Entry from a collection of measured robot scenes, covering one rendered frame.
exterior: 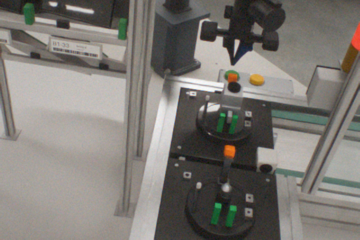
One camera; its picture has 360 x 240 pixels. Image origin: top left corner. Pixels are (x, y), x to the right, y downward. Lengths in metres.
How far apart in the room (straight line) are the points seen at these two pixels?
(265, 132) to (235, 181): 0.18
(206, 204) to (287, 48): 2.53
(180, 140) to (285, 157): 0.27
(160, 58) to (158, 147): 0.42
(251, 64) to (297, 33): 2.05
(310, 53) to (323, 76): 2.50
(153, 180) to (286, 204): 0.29
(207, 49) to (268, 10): 0.61
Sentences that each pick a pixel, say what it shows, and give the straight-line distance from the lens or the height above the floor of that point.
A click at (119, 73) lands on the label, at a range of 1.00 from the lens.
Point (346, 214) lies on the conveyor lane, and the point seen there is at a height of 0.92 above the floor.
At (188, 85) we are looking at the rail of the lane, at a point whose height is 0.96.
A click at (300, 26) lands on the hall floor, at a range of 3.69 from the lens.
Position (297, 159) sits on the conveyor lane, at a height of 0.92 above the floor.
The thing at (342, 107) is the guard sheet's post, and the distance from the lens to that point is 0.89.
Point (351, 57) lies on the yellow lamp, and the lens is 0.86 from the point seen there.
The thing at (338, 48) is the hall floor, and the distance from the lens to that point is 3.55.
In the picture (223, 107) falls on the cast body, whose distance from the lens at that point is 1.04.
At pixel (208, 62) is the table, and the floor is 0.86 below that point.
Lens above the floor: 1.72
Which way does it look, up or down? 40 degrees down
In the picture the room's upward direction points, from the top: 8 degrees clockwise
